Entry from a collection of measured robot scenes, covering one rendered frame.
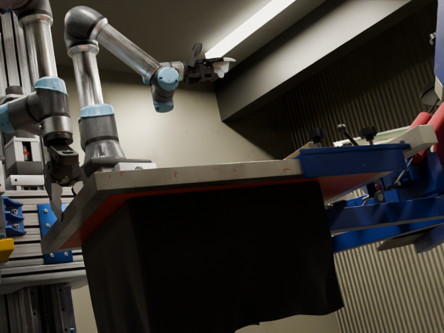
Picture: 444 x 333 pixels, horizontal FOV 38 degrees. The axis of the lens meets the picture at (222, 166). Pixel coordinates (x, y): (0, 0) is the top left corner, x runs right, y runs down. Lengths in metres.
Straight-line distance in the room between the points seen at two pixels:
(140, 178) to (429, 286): 4.99
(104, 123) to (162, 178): 0.90
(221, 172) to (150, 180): 0.16
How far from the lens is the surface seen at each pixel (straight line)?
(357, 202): 2.45
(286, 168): 1.46
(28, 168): 2.13
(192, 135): 6.24
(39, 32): 1.89
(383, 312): 6.46
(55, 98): 1.63
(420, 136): 1.67
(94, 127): 2.19
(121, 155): 2.16
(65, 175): 1.57
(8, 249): 1.57
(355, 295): 6.65
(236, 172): 1.39
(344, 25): 5.51
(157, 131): 6.02
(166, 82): 2.29
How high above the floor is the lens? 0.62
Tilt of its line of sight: 15 degrees up
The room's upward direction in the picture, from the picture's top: 12 degrees counter-clockwise
